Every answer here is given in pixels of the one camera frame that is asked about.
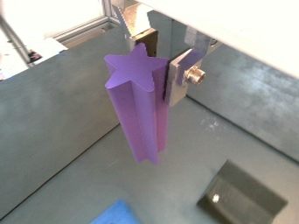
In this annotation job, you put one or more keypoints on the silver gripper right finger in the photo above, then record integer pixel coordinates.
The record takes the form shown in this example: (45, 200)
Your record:
(185, 66)

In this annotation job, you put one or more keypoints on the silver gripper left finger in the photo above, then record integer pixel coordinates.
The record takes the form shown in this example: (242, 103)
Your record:
(133, 15)

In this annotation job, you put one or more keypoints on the purple star-shaped prism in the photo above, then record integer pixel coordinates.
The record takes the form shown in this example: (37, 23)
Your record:
(135, 89)

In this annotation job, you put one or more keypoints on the black curved holder bracket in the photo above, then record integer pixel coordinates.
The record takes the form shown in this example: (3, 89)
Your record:
(238, 199)

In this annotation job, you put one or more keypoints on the blue foam shape board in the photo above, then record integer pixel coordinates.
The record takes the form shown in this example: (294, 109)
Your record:
(118, 214)

